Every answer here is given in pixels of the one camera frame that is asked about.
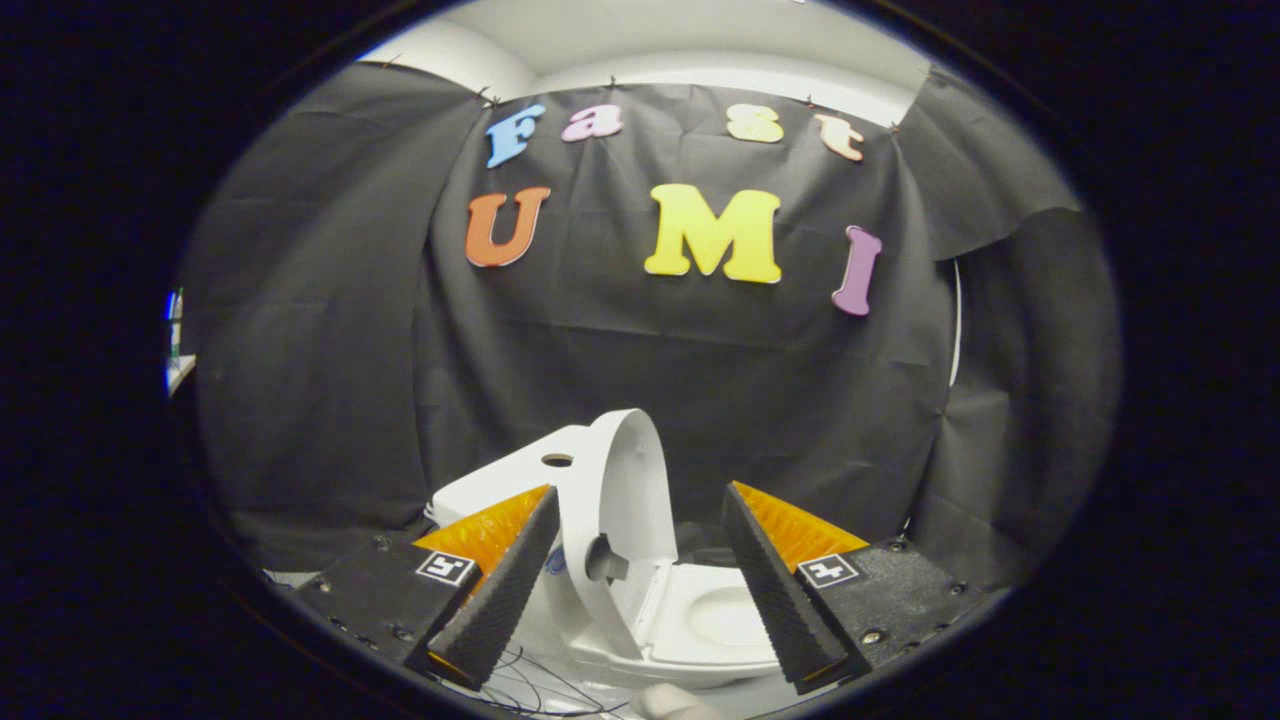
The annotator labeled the black backdrop cloth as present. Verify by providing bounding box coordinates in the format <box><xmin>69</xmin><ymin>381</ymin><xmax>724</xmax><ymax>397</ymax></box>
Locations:
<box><xmin>180</xmin><ymin>60</ymin><xmax>1121</xmax><ymax>591</ymax></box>

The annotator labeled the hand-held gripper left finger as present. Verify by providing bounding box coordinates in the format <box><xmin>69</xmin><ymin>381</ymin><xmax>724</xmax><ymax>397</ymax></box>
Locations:
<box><xmin>296</xmin><ymin>484</ymin><xmax>561</xmax><ymax>691</ymax></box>

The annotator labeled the white toilet seat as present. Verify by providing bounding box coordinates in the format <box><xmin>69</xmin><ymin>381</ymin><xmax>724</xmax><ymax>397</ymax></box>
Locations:
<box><xmin>640</xmin><ymin>560</ymin><xmax>781</xmax><ymax>663</ymax></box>

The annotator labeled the thin black cable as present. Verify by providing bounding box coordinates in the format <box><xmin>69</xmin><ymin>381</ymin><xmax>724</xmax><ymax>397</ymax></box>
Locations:
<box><xmin>440</xmin><ymin>645</ymin><xmax>631</xmax><ymax>717</ymax></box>

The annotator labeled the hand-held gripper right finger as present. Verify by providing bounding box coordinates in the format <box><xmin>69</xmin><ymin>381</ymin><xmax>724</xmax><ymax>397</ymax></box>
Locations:
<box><xmin>720</xmin><ymin>481</ymin><xmax>1001</xmax><ymax>696</ymax></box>

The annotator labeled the white toilet lid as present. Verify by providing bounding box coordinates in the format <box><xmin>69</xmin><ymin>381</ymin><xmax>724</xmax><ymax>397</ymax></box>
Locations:
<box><xmin>560</xmin><ymin>408</ymin><xmax>679</xmax><ymax>661</ymax></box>

